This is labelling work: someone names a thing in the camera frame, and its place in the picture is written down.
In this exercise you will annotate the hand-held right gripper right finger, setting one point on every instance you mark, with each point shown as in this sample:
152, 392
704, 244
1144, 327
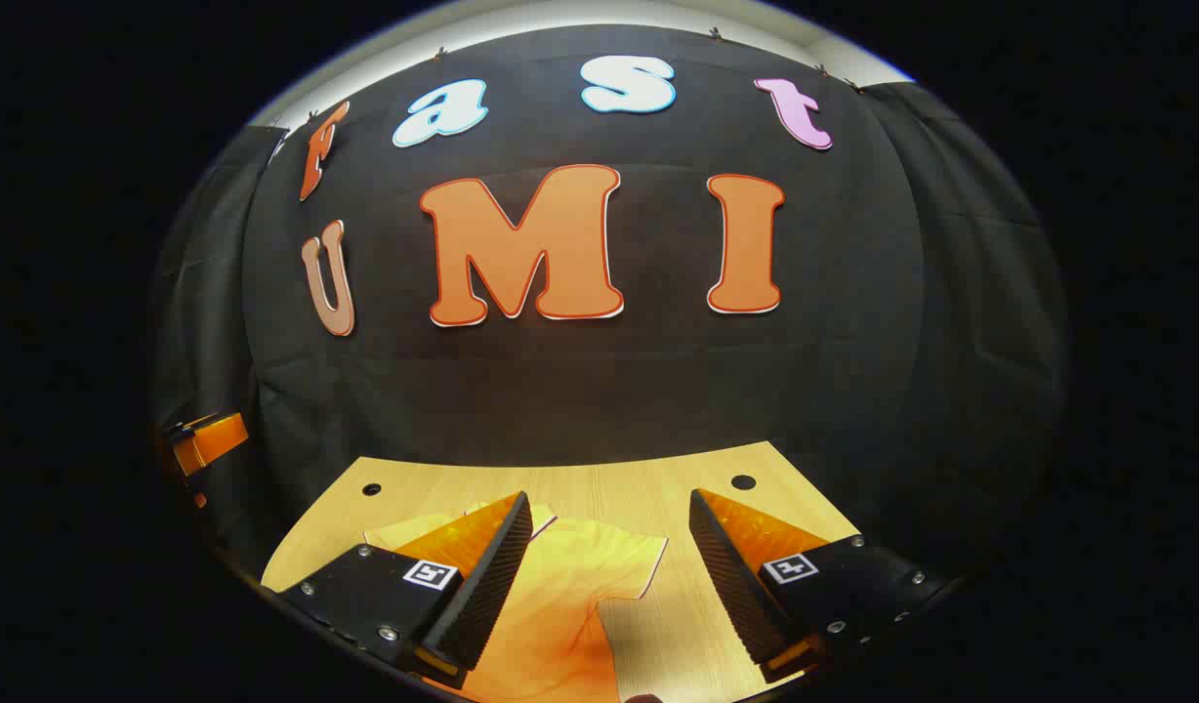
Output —
736, 586

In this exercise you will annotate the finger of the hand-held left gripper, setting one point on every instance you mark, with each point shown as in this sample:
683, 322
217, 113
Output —
214, 439

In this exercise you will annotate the orange T-shirt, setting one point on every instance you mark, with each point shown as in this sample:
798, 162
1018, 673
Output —
560, 605

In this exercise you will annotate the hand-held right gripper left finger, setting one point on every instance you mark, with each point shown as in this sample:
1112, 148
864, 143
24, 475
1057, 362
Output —
482, 586

